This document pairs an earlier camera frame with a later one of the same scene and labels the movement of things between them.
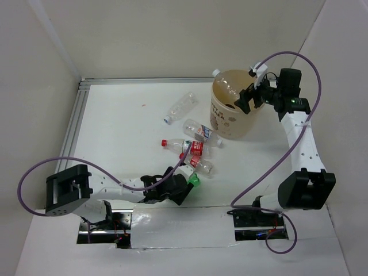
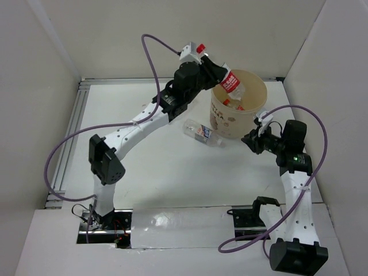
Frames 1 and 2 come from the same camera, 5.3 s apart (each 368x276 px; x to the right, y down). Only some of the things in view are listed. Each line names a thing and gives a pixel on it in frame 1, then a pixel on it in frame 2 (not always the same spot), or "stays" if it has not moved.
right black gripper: [245, 96] -> [253, 141]
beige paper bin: [228, 121] stays
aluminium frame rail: [80, 97] stays
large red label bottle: [197, 149] -> [230, 84]
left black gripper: [178, 197] -> [215, 73]
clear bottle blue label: [200, 131] stays
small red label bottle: [200, 166] -> [226, 102]
